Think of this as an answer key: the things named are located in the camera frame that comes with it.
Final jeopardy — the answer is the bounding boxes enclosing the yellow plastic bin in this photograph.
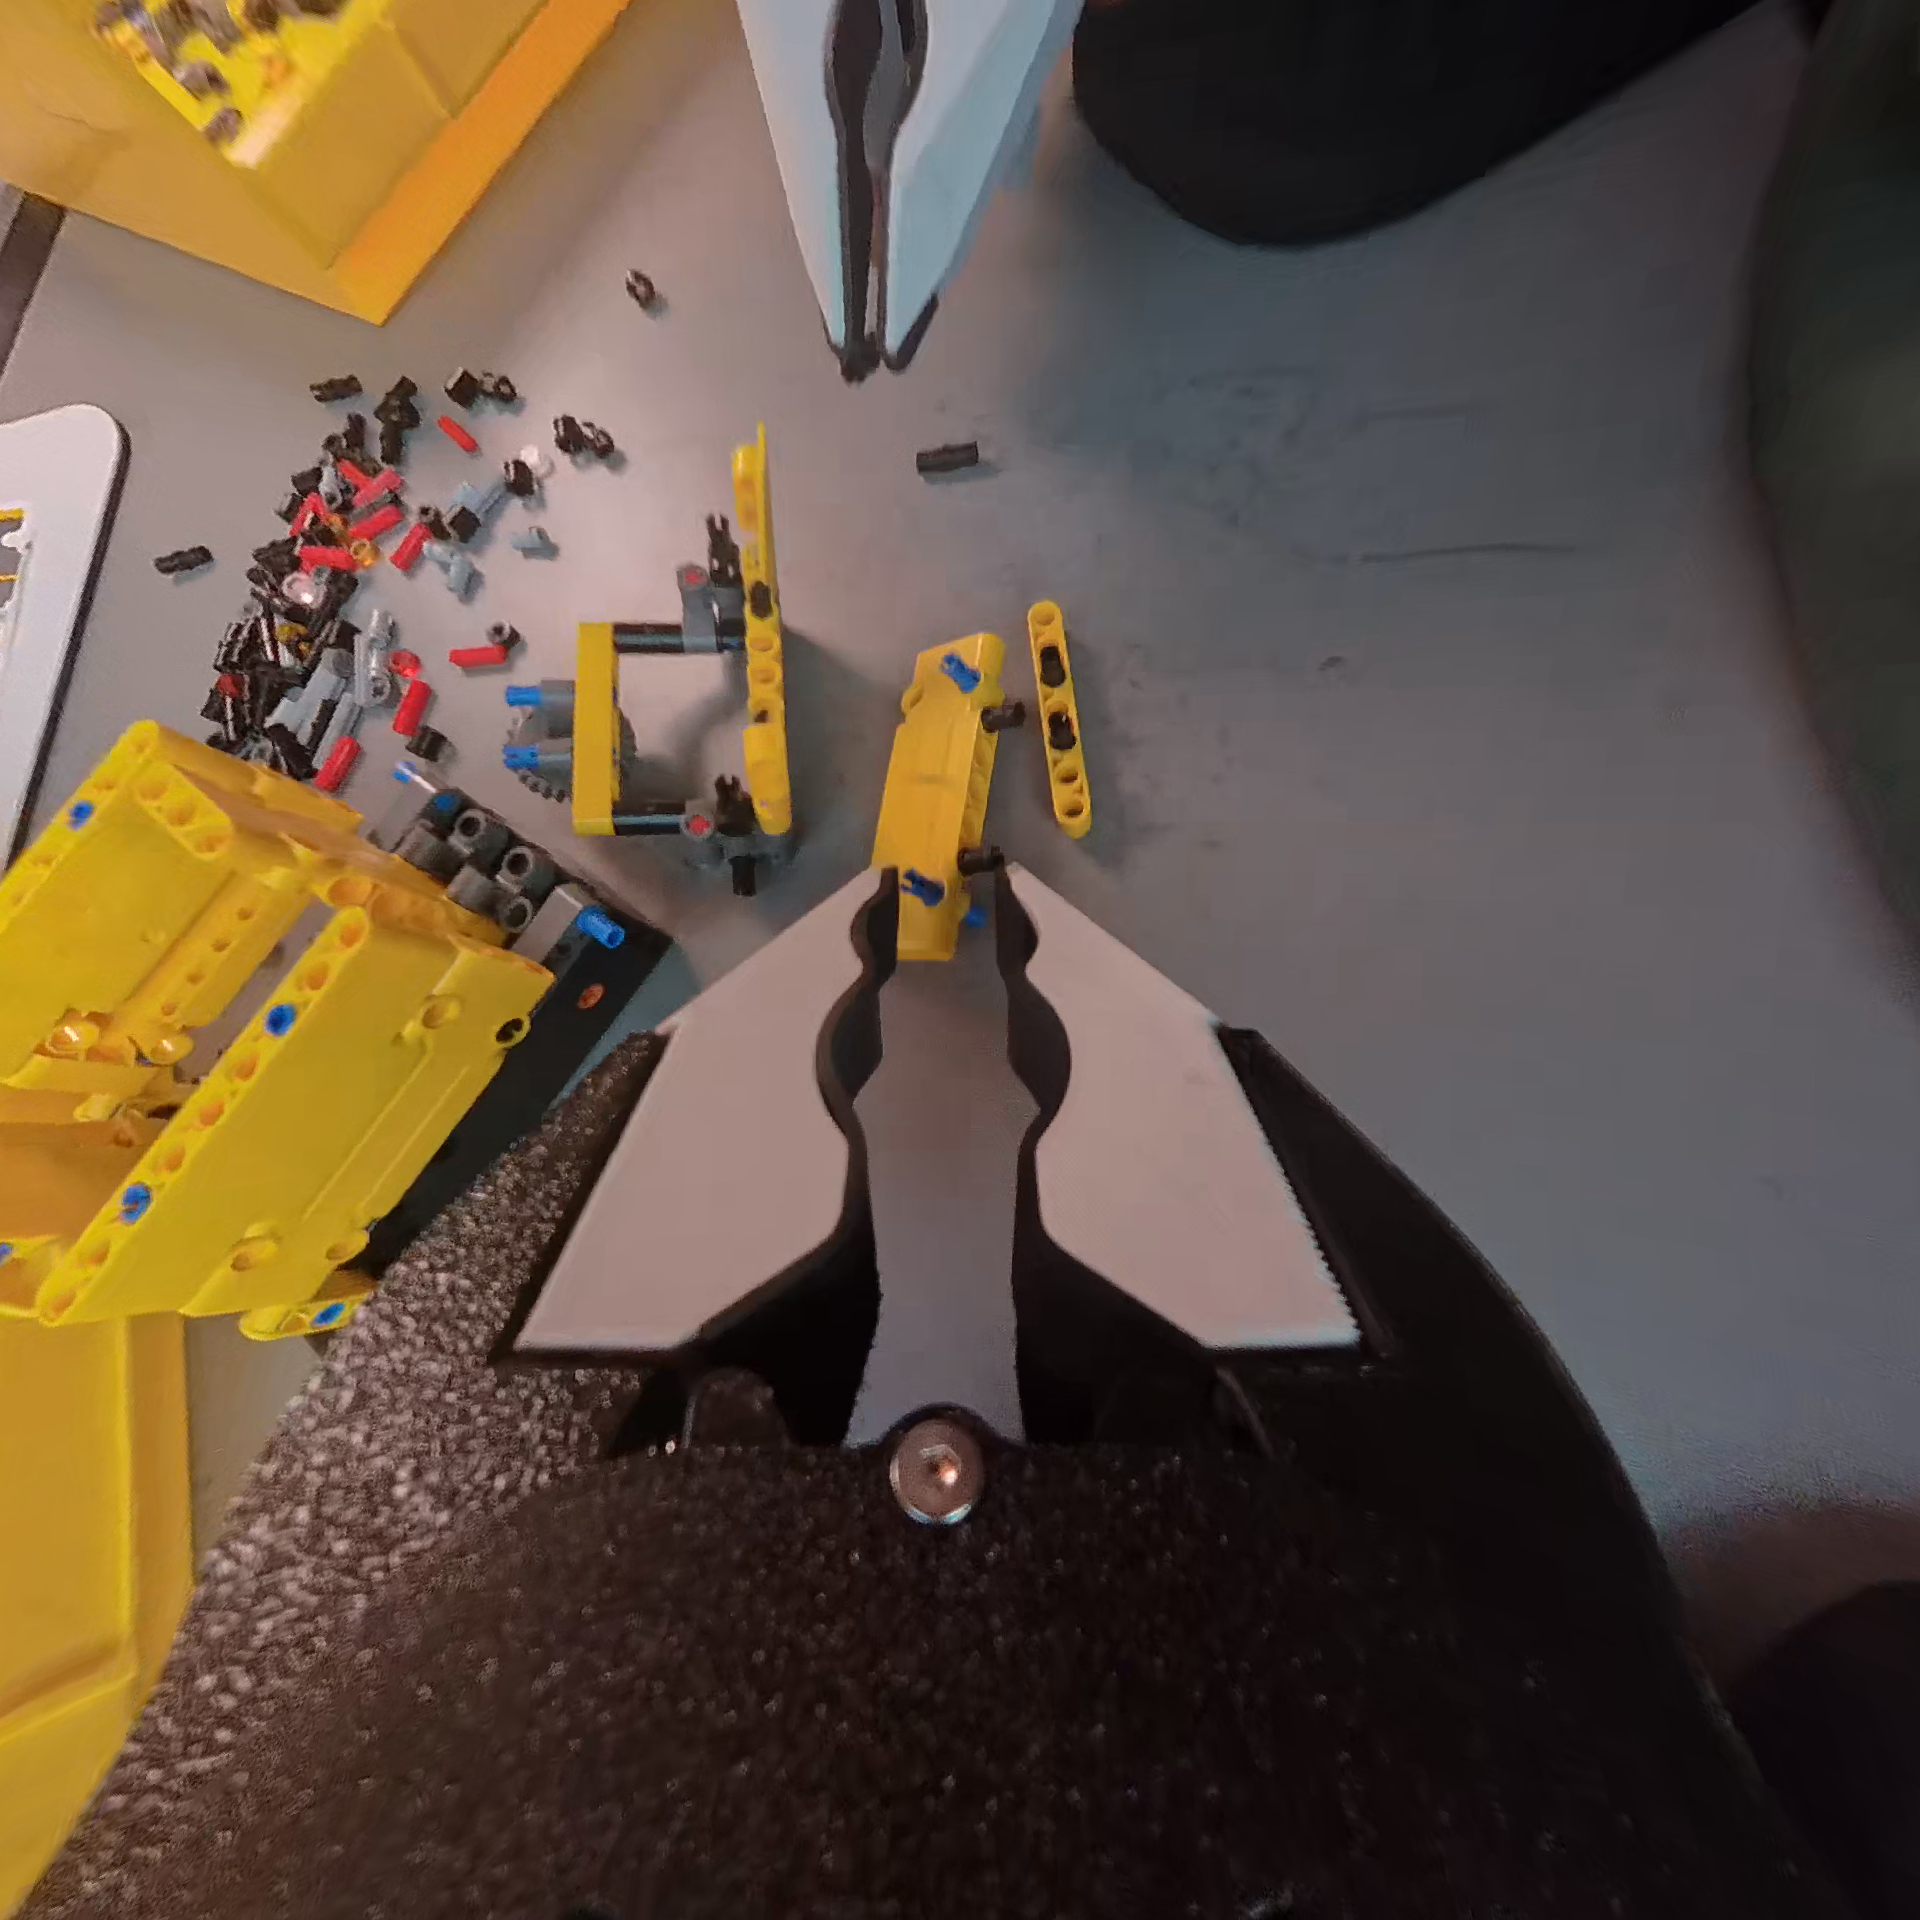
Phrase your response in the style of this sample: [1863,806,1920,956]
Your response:
[0,1318,200,1770]
[0,0,633,323]

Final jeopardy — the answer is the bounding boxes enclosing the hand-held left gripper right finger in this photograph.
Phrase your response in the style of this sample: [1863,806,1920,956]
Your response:
[991,861,1370,1352]

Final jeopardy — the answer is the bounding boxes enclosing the yellow lego panel with pins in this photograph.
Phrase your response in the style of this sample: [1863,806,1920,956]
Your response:
[872,632,1028,965]

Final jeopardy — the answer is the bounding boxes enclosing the heap of mixed lego parts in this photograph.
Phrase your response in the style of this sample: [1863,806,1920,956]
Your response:
[89,0,348,146]

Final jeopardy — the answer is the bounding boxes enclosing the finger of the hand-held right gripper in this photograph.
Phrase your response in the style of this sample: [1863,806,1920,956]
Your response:
[737,0,883,382]
[883,0,1089,373]

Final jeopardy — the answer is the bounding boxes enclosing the pile of small lego pins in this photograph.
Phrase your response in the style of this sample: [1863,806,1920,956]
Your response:
[151,366,615,791]

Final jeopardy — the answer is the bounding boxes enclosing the yellow lego robot body model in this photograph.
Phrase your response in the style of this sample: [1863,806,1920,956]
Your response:
[0,720,671,1338]

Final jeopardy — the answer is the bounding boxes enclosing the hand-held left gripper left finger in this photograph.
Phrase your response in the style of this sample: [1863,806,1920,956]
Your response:
[501,867,902,1363]

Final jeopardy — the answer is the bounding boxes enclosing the lego axle and gear assembly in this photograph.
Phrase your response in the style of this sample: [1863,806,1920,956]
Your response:
[501,427,797,896]

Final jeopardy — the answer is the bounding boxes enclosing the yellow lego beam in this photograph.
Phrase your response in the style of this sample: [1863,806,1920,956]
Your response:
[1028,600,1094,840]

